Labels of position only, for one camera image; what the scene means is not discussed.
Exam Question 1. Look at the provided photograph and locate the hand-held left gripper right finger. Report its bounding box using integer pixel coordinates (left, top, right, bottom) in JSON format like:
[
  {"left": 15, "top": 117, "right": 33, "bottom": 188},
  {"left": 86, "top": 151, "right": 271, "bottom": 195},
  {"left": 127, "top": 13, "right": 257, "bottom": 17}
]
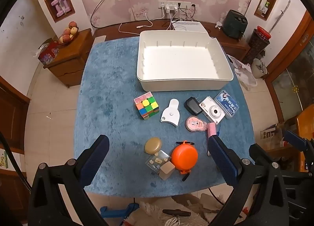
[{"left": 208, "top": 135, "right": 286, "bottom": 226}]

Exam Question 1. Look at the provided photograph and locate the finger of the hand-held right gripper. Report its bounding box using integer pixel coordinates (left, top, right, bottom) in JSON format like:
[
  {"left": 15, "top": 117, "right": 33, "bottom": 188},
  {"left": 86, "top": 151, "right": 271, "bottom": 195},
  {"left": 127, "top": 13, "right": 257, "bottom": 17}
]
[
  {"left": 285, "top": 130, "right": 314, "bottom": 153},
  {"left": 249, "top": 143, "right": 273, "bottom": 165}
]

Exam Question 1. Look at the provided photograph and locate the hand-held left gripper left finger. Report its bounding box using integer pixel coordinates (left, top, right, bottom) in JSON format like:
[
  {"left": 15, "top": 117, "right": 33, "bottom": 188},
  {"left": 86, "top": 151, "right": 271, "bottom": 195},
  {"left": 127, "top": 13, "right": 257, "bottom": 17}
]
[{"left": 28, "top": 134, "right": 110, "bottom": 226}]

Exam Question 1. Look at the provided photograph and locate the pink comb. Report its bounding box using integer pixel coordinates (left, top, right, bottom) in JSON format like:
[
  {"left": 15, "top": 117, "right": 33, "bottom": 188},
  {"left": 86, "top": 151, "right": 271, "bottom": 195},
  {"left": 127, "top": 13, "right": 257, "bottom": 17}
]
[{"left": 207, "top": 122, "right": 217, "bottom": 138}]

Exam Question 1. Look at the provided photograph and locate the multicoloured puzzle cube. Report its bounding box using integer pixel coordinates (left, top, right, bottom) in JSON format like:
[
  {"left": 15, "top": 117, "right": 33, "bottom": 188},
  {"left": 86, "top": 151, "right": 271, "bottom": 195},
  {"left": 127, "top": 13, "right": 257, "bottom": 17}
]
[{"left": 134, "top": 92, "right": 160, "bottom": 120}]

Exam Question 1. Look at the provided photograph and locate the white plastic storage box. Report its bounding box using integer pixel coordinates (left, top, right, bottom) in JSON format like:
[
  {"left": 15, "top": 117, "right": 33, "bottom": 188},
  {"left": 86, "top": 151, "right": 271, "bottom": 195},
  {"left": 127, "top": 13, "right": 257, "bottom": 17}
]
[{"left": 137, "top": 30, "right": 234, "bottom": 92}]

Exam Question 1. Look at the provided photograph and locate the printed paper box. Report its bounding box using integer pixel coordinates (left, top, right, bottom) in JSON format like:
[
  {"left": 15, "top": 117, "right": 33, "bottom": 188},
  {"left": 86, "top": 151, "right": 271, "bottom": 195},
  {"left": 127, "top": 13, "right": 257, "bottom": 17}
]
[{"left": 260, "top": 124, "right": 282, "bottom": 140}]

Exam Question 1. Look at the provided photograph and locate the orange round case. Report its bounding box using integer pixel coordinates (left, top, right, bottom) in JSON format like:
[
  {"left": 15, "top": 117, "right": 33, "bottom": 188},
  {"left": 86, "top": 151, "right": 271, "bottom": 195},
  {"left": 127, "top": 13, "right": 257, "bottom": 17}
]
[{"left": 171, "top": 141, "right": 199, "bottom": 182}]

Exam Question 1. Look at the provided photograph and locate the pink correction tape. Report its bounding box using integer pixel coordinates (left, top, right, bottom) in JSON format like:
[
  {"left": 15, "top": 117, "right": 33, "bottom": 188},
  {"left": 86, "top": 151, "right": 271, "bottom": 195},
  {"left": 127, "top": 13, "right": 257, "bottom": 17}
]
[{"left": 185, "top": 115, "right": 209, "bottom": 133}]

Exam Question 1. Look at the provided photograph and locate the blue fluffy blanket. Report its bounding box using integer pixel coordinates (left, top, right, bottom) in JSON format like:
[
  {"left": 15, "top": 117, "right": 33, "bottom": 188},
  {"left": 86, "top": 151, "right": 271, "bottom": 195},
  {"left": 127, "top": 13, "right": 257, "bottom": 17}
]
[{"left": 74, "top": 35, "right": 256, "bottom": 196}]

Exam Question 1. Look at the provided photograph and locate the beige wooden block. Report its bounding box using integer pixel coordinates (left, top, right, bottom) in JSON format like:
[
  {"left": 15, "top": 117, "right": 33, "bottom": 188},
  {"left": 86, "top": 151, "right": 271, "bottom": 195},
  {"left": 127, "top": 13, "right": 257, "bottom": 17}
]
[{"left": 158, "top": 162, "right": 176, "bottom": 180}]

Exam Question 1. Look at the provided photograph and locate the clear card case blue label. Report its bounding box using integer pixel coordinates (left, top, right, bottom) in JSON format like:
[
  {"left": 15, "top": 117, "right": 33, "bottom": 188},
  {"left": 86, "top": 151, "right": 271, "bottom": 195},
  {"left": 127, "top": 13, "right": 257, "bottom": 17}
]
[{"left": 214, "top": 90, "right": 239, "bottom": 119}]

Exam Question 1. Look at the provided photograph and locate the gold round compact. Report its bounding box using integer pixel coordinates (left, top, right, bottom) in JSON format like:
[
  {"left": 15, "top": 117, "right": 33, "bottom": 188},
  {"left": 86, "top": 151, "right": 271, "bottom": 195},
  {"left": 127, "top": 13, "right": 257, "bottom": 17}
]
[{"left": 144, "top": 137, "right": 162, "bottom": 155}]

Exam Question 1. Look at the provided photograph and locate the black power adapter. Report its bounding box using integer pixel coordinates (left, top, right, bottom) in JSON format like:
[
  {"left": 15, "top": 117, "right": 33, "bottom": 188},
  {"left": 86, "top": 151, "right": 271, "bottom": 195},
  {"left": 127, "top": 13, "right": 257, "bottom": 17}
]
[{"left": 184, "top": 96, "right": 204, "bottom": 116}]

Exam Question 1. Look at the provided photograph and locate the glass door wooden cabinet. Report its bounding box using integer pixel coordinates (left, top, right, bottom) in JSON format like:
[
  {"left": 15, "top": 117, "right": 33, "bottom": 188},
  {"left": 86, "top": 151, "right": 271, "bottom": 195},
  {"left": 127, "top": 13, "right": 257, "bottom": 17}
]
[{"left": 265, "top": 11, "right": 314, "bottom": 123}]

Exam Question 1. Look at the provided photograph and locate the white ceramic pot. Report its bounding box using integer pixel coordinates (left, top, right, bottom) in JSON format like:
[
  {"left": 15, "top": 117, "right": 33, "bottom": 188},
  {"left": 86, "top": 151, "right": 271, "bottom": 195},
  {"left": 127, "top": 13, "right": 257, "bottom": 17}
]
[{"left": 253, "top": 58, "right": 268, "bottom": 79}]

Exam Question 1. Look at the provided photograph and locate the white plastic bag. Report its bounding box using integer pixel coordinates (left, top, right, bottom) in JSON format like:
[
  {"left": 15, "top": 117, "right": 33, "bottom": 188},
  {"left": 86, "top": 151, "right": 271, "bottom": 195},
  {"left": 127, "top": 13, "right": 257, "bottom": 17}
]
[{"left": 226, "top": 54, "right": 258, "bottom": 91}]

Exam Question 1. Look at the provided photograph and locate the dark patterned bin red lid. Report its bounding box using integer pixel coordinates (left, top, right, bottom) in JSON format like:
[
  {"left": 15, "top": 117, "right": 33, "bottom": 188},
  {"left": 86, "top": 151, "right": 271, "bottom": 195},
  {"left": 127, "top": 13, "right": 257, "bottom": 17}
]
[{"left": 243, "top": 26, "right": 271, "bottom": 64}]

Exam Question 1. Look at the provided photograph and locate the wooden side cabinet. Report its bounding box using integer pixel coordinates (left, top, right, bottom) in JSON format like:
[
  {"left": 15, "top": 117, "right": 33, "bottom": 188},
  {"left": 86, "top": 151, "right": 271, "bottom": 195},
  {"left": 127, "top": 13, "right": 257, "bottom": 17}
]
[{"left": 44, "top": 28, "right": 92, "bottom": 88}]

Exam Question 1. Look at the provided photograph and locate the red gift box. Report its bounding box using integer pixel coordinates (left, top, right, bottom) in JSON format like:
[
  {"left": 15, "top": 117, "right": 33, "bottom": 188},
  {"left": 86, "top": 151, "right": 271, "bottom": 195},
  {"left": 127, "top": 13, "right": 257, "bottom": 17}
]
[{"left": 37, "top": 37, "right": 60, "bottom": 65}]

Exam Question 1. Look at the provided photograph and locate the grey metal rod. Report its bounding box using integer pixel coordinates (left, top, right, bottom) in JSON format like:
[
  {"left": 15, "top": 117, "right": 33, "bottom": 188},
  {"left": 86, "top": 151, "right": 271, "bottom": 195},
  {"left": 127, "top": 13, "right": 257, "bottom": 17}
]
[{"left": 268, "top": 0, "right": 291, "bottom": 32}]

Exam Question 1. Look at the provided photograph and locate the bowl of fruit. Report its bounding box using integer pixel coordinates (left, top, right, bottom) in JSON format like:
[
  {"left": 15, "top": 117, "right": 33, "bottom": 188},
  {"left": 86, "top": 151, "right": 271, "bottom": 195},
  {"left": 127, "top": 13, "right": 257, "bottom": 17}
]
[{"left": 59, "top": 21, "right": 79, "bottom": 45}]

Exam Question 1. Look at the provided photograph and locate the black air fryer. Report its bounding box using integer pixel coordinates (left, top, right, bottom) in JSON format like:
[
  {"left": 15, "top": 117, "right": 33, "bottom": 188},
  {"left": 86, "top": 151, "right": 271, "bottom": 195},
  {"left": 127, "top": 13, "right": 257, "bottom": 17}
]
[{"left": 222, "top": 10, "right": 248, "bottom": 41}]

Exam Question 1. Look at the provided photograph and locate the dark wooden tv stand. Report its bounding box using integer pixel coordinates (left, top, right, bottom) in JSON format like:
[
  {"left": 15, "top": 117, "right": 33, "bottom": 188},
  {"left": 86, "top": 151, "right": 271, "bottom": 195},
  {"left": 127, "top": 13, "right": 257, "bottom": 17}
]
[{"left": 92, "top": 21, "right": 251, "bottom": 63}]

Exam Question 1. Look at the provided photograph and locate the white router box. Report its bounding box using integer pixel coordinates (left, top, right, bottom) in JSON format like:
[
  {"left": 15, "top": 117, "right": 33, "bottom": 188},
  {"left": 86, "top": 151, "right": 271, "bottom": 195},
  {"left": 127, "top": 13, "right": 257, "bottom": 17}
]
[{"left": 172, "top": 20, "right": 208, "bottom": 33}]

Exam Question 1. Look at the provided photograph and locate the pink dumbbell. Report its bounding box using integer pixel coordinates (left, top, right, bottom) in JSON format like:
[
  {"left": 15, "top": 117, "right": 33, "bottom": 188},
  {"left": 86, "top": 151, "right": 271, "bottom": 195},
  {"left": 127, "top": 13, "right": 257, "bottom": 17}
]
[
  {"left": 60, "top": 0, "right": 71, "bottom": 13},
  {"left": 51, "top": 0, "right": 63, "bottom": 17}
]

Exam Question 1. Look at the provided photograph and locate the white compact camera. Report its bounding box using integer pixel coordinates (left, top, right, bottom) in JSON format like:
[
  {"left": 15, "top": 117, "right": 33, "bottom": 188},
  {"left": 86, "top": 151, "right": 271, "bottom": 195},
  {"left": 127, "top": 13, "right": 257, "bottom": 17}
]
[{"left": 199, "top": 96, "right": 226, "bottom": 134}]

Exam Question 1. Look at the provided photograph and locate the blue plastic handle tool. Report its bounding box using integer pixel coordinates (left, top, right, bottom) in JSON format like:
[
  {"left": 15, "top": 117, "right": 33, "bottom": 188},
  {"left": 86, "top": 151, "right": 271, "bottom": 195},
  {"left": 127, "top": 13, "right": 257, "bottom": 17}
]
[{"left": 100, "top": 203, "right": 140, "bottom": 224}]

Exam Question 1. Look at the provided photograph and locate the black handle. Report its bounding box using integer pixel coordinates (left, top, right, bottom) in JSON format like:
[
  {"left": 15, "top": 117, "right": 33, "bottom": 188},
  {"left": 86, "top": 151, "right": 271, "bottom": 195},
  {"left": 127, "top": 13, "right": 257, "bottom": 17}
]
[{"left": 162, "top": 209, "right": 191, "bottom": 217}]

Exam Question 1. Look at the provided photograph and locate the black braided cable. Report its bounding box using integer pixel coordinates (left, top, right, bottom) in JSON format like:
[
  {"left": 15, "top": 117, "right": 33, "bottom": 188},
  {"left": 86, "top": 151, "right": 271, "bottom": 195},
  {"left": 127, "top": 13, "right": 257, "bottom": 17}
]
[{"left": 0, "top": 130, "right": 32, "bottom": 193}]

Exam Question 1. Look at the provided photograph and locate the white charging cable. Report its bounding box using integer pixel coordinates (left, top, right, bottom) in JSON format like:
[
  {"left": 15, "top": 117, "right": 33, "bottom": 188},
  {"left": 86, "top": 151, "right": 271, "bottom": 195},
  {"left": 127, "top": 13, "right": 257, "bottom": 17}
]
[{"left": 119, "top": 11, "right": 170, "bottom": 33}]

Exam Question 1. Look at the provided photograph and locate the black hanging cable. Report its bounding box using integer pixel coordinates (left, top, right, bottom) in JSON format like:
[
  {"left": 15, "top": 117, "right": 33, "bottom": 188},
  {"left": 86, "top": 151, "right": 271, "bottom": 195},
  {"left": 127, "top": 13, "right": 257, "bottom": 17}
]
[{"left": 90, "top": 0, "right": 114, "bottom": 28}]

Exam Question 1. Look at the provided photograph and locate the white wall outlet strip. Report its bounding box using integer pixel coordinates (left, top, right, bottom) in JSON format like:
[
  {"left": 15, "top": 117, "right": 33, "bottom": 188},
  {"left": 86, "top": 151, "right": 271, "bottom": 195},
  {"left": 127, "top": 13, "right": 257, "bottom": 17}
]
[{"left": 158, "top": 0, "right": 193, "bottom": 11}]

